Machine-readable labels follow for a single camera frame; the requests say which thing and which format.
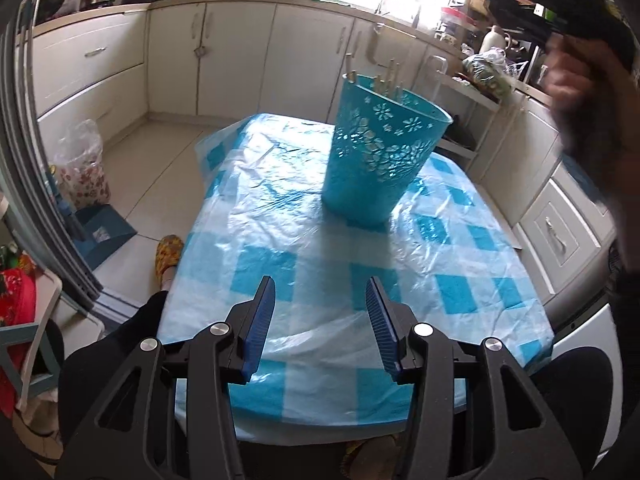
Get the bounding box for floral plastic bag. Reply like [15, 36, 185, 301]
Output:
[52, 119, 112, 211]

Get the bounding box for black pot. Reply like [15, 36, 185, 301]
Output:
[32, 0, 71, 23]

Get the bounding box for blue framed white shelf rack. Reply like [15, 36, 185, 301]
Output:
[0, 195, 106, 411]

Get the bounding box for person's right yellow slipper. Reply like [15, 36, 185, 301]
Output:
[342, 435, 401, 480]

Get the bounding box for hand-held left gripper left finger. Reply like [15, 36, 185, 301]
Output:
[55, 275, 277, 480]

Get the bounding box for blue checkered plastic tablecloth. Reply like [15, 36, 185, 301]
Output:
[159, 112, 555, 438]

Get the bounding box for person's left leg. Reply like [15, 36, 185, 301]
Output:
[60, 290, 171, 391]

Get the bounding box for person's right leg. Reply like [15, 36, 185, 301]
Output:
[530, 345, 616, 461]

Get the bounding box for black microwave oven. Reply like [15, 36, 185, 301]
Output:
[467, 0, 556, 41]

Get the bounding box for blue dustpan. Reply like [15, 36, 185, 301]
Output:
[70, 205, 138, 268]

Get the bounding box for teal perforated plastic basket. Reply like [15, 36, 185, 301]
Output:
[321, 72, 454, 226]

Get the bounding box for plastic bag of vegetables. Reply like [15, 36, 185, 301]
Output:
[462, 47, 526, 96]

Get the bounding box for red patterned cloth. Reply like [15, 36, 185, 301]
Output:
[0, 267, 38, 401]

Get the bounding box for white door base cabinets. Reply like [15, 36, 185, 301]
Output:
[145, 0, 436, 123]

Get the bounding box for bundle of wooden chopsticks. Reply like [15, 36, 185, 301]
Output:
[344, 52, 406, 98]

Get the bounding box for grey refrigerator door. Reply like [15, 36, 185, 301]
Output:
[0, 0, 106, 311]

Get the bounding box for white slim storage cart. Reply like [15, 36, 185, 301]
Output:
[425, 55, 503, 161]

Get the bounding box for person's right hand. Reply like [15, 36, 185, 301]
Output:
[544, 35, 633, 181]

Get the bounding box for person's yellow slipper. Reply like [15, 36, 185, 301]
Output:
[156, 234, 185, 281]
[342, 435, 401, 480]

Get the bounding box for white floor appliance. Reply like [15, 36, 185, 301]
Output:
[547, 280, 631, 461]

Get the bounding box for dish rack with bowls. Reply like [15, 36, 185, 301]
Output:
[435, 5, 473, 46]

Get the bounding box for white panelled base cabinets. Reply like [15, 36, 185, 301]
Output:
[470, 85, 618, 296]

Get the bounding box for person's right forearm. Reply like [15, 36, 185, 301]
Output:
[575, 125, 640, 321]

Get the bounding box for person's left yellow slipper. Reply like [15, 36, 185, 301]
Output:
[156, 234, 185, 281]

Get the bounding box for white thermos bottle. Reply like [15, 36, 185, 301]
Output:
[482, 25, 507, 56]

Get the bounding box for person's leg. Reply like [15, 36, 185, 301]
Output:
[60, 290, 171, 391]
[530, 345, 616, 461]

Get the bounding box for white drawer base cabinets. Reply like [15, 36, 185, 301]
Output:
[30, 7, 151, 146]

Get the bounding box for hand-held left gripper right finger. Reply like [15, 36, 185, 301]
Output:
[365, 276, 583, 480]

